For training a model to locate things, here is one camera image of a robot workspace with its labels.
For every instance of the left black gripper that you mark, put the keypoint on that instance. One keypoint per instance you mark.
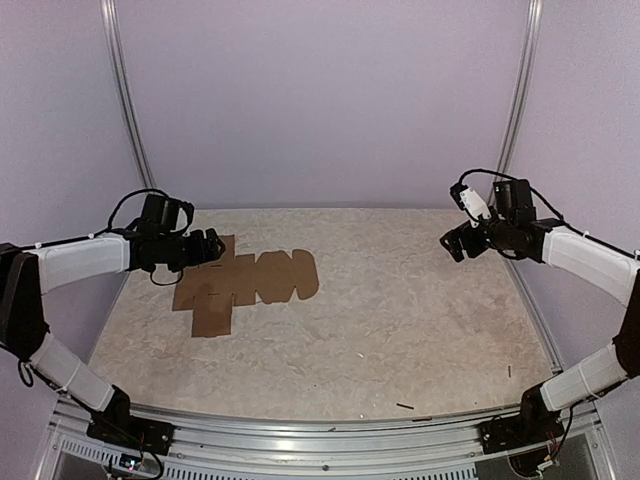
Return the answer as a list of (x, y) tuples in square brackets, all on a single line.
[(200, 254)]

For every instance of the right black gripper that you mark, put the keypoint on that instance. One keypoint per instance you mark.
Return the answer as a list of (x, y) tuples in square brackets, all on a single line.
[(473, 248)]

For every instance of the brown cardboard box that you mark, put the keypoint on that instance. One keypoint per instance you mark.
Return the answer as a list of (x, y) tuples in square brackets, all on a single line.
[(212, 290)]

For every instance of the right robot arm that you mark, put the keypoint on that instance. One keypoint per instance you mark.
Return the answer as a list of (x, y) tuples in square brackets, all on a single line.
[(551, 243)]

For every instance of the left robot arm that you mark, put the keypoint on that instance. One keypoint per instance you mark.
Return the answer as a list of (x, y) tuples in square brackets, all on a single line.
[(28, 274)]

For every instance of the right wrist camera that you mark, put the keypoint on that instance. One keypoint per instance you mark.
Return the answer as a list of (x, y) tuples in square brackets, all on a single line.
[(470, 202)]

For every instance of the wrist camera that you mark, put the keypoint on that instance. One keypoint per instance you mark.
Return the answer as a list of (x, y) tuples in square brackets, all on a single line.
[(470, 202), (160, 214)]

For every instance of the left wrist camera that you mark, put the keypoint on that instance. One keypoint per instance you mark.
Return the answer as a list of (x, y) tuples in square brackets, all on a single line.
[(160, 214)]

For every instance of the front aluminium rail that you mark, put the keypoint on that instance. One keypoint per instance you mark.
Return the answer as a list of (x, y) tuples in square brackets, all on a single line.
[(222, 447)]

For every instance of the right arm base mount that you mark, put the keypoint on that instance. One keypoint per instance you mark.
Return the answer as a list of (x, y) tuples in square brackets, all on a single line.
[(507, 433)]

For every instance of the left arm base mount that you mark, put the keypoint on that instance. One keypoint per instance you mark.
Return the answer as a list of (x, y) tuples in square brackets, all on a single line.
[(141, 434)]

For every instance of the right aluminium frame post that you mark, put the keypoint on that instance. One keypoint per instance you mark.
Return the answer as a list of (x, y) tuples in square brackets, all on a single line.
[(525, 70)]

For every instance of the aluminium frame post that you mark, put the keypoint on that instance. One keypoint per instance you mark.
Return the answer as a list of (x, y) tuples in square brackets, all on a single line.
[(525, 70), (118, 64)]

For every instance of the left aluminium frame post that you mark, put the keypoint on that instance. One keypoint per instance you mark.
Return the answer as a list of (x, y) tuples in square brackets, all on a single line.
[(118, 64)]

